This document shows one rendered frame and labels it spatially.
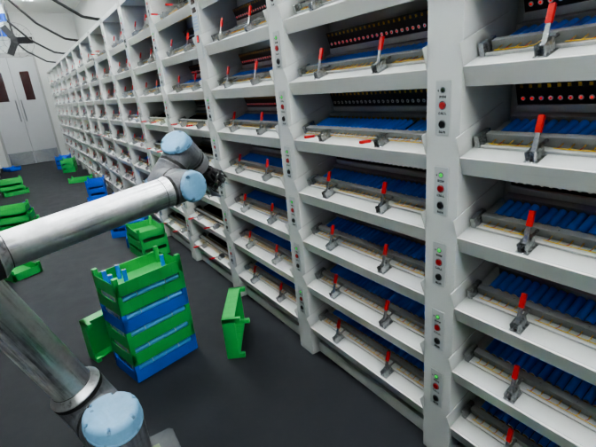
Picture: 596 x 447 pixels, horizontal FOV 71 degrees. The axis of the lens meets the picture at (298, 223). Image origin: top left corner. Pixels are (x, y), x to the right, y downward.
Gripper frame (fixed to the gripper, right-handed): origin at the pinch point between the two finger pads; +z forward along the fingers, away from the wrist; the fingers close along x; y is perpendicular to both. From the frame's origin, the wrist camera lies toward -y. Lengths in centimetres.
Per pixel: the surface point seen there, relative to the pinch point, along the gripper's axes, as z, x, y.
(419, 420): 25, -43, 98
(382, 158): -29, 18, 64
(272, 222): 30.6, 3.1, 13.1
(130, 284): 6, -47, -18
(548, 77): -63, 26, 95
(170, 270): 18.9, -35.6, -13.7
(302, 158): -2.1, 22.7, 27.9
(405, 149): -35, 20, 70
